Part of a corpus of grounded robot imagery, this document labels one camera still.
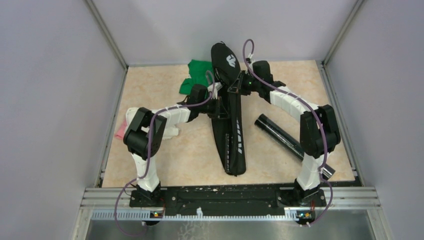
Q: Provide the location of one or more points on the black shuttlecock tube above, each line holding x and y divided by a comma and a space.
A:
280, 136

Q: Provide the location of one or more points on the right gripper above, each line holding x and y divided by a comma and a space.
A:
235, 87

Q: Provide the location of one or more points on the black racket bag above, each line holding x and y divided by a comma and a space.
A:
227, 127

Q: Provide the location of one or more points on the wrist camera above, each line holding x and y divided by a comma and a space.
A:
213, 89
249, 64

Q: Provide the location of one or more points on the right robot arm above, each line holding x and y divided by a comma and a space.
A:
319, 130

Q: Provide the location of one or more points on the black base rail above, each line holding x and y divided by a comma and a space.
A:
251, 200

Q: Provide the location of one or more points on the badminton racket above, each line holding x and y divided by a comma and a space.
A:
227, 153

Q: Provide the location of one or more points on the green cloth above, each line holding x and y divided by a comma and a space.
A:
196, 75

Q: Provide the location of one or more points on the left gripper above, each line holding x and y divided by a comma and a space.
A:
215, 114

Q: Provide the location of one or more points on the white towel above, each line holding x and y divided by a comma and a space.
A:
169, 132

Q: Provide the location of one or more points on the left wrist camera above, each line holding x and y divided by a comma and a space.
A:
213, 89

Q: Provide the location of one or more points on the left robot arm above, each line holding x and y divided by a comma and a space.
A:
147, 128

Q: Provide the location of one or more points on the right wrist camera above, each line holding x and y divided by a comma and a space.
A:
249, 64

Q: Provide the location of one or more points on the pink cloth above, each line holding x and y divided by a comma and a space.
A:
120, 133

